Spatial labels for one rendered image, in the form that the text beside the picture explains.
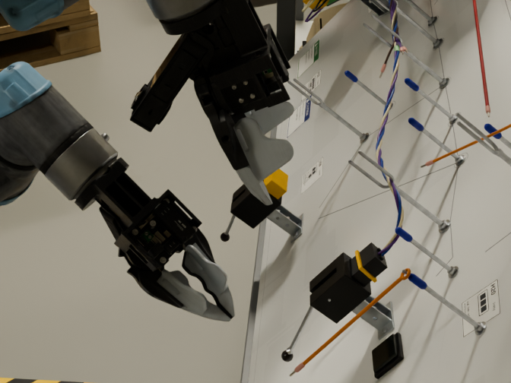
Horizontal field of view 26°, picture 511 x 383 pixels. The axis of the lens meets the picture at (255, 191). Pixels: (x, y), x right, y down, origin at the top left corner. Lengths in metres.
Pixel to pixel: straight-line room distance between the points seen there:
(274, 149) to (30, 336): 1.82
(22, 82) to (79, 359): 1.61
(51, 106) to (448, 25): 0.65
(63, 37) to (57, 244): 1.04
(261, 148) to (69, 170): 0.23
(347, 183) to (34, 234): 1.71
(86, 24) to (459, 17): 2.46
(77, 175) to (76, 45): 2.78
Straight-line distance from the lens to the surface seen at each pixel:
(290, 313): 1.46
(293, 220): 1.59
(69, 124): 1.20
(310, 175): 1.67
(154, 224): 1.18
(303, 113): 1.86
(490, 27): 1.51
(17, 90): 1.20
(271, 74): 1.07
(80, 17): 3.90
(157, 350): 2.75
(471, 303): 1.15
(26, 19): 0.98
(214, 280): 1.23
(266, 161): 1.08
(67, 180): 1.20
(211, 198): 3.22
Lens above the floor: 1.91
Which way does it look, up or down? 36 degrees down
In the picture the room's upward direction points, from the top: straight up
